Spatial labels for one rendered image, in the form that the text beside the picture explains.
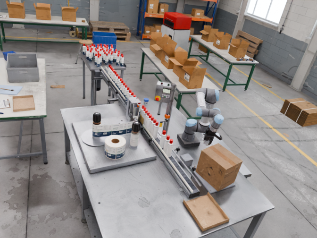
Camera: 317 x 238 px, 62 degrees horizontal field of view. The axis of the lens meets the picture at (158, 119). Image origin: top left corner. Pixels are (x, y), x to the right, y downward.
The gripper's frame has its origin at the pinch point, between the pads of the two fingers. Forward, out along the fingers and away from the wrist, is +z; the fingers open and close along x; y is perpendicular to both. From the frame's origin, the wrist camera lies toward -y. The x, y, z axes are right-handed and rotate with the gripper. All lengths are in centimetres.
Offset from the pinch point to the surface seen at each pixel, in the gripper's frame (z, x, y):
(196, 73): 42, -203, -14
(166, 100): -4, -47, 43
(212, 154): 1.0, 9.2, -4.6
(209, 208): 23, 51, -7
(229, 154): -0.3, 6.5, -20.5
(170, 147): 18.2, -4.6, 31.3
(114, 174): 37, 27, 78
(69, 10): 131, -519, 290
